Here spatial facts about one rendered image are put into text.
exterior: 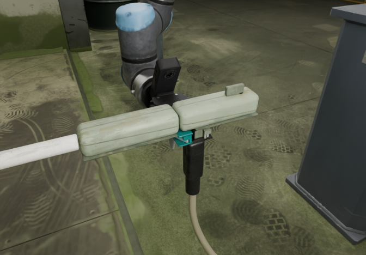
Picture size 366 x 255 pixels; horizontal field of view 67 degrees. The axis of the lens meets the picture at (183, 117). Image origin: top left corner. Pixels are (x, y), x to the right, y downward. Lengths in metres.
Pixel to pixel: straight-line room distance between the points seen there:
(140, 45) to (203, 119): 0.29
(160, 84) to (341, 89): 0.54
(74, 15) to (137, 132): 2.13
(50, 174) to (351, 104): 1.04
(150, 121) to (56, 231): 0.64
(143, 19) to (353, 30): 0.54
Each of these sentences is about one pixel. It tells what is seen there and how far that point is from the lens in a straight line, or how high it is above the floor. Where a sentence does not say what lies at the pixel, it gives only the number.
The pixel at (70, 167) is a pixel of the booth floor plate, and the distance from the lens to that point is 1.19.
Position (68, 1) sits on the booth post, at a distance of 2.48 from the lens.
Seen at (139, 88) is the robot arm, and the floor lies 0.51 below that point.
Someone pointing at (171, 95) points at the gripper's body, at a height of 0.52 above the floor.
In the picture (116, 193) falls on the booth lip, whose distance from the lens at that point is 1.04.
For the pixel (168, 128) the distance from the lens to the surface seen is 0.44.
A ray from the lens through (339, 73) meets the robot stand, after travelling 0.90.
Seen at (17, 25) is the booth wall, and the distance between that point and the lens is 2.51.
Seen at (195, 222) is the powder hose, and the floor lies 0.26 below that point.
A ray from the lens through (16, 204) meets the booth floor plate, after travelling 1.13.
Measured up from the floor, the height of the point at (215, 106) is 0.56.
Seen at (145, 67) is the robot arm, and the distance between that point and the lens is 0.69.
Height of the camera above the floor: 0.79
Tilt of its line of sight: 32 degrees down
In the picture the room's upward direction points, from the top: straight up
